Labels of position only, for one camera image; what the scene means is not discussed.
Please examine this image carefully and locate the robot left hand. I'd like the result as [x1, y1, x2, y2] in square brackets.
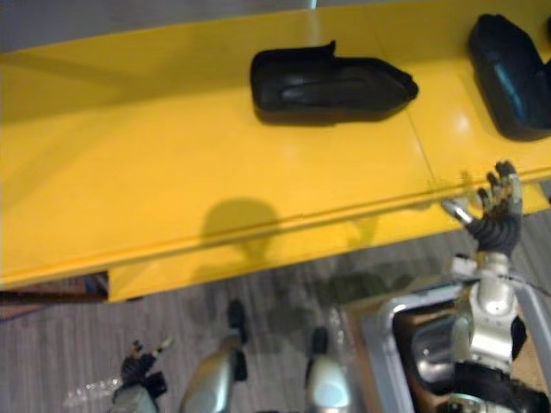
[120, 335, 176, 398]

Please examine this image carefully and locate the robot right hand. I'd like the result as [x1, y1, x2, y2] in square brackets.
[441, 160, 524, 258]

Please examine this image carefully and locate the black plastic housing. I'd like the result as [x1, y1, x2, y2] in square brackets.
[250, 40, 419, 126]
[467, 13, 551, 142]
[411, 320, 458, 388]

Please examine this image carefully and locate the yellow shelf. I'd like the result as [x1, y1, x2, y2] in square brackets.
[0, 0, 551, 305]

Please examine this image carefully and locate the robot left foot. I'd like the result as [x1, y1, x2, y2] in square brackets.
[225, 299, 251, 345]

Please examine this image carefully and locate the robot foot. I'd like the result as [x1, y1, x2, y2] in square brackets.
[308, 326, 331, 358]
[225, 299, 251, 345]

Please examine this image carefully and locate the grey rimmed parts box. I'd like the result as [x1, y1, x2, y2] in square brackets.
[343, 278, 551, 413]

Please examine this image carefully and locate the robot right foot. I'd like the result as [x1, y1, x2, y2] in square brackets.
[308, 326, 331, 358]

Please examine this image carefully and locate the robot right leg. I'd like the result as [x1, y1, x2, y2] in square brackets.
[304, 353, 359, 413]

